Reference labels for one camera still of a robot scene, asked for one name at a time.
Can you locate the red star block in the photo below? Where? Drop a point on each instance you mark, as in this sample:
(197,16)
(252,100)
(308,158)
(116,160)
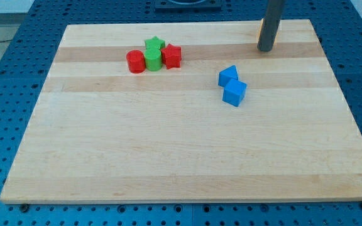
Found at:
(171,56)

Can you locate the green star block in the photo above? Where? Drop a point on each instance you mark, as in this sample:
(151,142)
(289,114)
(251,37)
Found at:
(154,43)

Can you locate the yellow hexagon block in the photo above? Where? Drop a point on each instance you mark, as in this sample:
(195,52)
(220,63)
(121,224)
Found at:
(259,30)

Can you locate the blue cube block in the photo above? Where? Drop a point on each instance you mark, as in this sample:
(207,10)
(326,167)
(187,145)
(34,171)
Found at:
(234,92)

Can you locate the green cylinder block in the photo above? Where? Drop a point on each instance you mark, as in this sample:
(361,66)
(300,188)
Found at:
(153,59)

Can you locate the blue triangle block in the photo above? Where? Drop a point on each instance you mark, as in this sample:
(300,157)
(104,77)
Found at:
(229,73)

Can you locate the red cylinder block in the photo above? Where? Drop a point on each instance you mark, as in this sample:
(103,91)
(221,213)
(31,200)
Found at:
(136,61)

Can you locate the light wooden board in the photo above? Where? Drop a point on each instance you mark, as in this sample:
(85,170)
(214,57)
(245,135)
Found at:
(101,134)

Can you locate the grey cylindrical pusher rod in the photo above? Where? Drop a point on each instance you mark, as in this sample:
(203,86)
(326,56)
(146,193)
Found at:
(270,24)

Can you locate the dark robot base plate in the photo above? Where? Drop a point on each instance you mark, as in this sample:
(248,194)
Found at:
(166,5)

